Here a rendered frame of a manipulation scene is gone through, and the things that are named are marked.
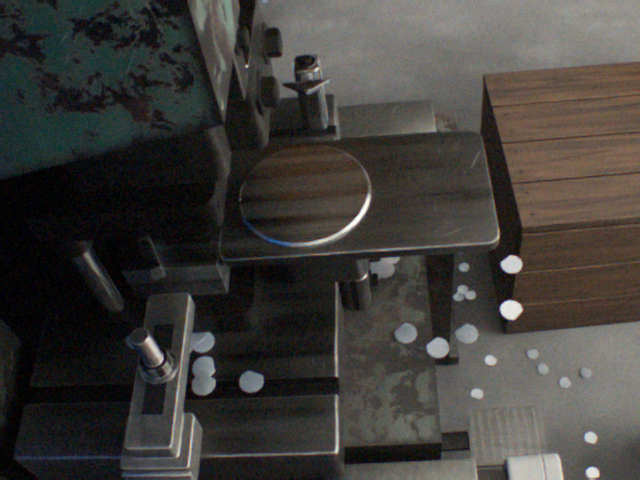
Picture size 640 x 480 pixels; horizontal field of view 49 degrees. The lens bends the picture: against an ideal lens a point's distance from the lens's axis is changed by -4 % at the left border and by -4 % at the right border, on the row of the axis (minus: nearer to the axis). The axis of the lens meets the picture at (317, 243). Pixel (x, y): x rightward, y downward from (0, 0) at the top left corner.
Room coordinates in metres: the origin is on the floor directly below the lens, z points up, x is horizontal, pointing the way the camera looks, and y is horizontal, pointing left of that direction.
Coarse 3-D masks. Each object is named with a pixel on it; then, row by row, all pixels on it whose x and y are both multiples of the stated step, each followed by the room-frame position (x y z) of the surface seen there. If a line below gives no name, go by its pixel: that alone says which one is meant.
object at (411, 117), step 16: (352, 112) 0.70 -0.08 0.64; (368, 112) 0.69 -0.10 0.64; (384, 112) 0.69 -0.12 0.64; (400, 112) 0.68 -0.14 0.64; (416, 112) 0.68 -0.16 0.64; (432, 112) 0.67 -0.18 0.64; (352, 128) 0.67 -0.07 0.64; (368, 128) 0.67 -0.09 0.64; (384, 128) 0.66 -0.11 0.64; (400, 128) 0.65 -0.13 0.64; (416, 128) 0.65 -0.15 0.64; (432, 128) 0.64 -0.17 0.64; (448, 128) 0.66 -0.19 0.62; (432, 256) 0.64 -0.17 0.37; (448, 256) 0.64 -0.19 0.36; (432, 272) 0.64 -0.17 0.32; (448, 272) 0.64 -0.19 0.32; (432, 288) 0.64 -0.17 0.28; (448, 288) 0.64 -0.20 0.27; (432, 304) 0.64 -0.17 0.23; (448, 304) 0.64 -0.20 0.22; (432, 320) 0.64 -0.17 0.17; (448, 320) 0.64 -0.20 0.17; (448, 336) 0.64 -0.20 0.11; (448, 352) 0.64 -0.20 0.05
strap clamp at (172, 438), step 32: (160, 320) 0.37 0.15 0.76; (192, 320) 0.37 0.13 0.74; (160, 352) 0.32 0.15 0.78; (160, 384) 0.30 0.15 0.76; (128, 416) 0.29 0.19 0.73; (160, 416) 0.27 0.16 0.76; (192, 416) 0.28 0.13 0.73; (128, 448) 0.25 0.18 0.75; (160, 448) 0.24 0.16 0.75; (192, 448) 0.25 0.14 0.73
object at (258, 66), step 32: (256, 0) 0.49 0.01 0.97; (256, 32) 0.46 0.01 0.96; (256, 64) 0.44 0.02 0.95; (256, 96) 0.41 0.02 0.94; (224, 128) 0.41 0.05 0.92; (256, 128) 0.41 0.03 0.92; (96, 160) 0.40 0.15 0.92; (128, 160) 0.40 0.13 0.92; (160, 160) 0.40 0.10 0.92; (192, 160) 0.39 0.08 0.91; (224, 160) 0.39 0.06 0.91
